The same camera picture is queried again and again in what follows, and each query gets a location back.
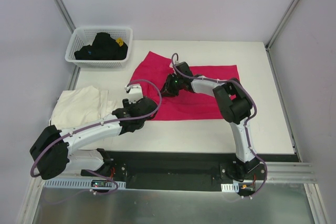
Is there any white plastic laundry basket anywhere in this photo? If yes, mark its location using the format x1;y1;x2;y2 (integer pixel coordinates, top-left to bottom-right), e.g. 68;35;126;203
65;26;133;69

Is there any white cable duct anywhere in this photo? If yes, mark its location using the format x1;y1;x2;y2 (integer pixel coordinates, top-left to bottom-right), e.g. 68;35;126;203
220;183;239;193
44;178;126;190

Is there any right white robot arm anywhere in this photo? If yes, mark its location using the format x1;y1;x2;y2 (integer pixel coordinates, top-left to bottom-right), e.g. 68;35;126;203
161;62;260;182

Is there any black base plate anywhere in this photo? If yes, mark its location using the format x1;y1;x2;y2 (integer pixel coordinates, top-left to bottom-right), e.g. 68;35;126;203
80;150;274;190

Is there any aluminium frame post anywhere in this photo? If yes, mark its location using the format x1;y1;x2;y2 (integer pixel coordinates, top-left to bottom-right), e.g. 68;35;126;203
54;0;76;33
265;0;301;51

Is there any left white cable duct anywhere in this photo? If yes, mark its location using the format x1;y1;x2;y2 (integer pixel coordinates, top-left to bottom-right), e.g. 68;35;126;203
44;178;126;190

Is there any right aluminium frame post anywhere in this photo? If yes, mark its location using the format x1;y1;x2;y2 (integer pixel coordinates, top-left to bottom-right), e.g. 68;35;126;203
265;0;301;51

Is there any pink t shirt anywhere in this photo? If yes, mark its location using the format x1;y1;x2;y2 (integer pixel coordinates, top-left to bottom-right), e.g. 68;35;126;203
131;51;239;121

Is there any left aluminium frame post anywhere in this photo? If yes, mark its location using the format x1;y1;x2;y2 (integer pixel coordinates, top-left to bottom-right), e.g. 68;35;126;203
54;0;76;33

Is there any right white cable duct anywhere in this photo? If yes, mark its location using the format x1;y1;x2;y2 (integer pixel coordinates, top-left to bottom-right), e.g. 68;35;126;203
220;183;239;193

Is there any white t shirt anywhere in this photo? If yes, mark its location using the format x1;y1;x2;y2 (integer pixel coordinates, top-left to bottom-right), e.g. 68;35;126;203
49;86;117;130

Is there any black t shirt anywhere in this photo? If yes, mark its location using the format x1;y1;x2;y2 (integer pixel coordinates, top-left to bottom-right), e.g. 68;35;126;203
74;32;128;61

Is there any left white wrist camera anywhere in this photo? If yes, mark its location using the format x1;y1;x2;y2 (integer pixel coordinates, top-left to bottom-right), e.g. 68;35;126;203
125;83;143;104

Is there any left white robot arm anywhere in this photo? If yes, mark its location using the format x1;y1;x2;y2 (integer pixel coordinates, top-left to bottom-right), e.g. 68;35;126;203
29;97;160;180

